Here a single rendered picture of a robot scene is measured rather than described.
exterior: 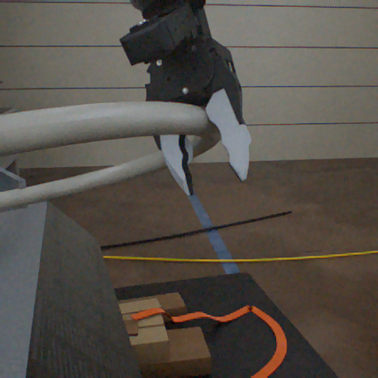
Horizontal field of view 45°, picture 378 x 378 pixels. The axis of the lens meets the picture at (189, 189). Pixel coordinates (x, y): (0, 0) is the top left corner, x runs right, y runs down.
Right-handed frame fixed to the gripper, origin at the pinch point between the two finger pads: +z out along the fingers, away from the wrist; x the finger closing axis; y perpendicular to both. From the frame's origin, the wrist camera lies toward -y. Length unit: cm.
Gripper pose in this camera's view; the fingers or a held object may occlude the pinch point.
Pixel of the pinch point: (210, 176)
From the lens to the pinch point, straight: 46.5
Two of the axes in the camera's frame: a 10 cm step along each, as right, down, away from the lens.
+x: -8.8, 2.5, 4.0
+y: 4.0, -0.5, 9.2
